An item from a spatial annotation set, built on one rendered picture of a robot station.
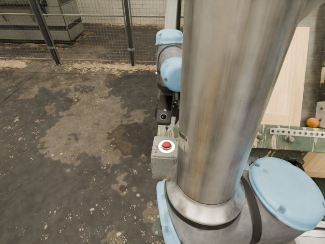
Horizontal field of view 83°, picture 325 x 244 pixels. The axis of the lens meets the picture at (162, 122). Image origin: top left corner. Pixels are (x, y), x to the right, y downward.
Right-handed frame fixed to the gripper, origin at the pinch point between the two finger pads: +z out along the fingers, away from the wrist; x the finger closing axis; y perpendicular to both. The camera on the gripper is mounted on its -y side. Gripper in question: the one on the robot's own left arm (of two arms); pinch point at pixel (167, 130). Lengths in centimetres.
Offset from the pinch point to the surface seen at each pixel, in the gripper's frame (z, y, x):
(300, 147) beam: 19, 13, -64
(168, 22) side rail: -25, 50, 4
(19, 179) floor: 102, 25, 136
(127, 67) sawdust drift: 101, 251, 89
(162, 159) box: 10.6, -6.0, 1.0
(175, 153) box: 9.4, -3.6, -3.9
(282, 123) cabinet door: 12, 23, -56
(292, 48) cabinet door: -16, 47, -58
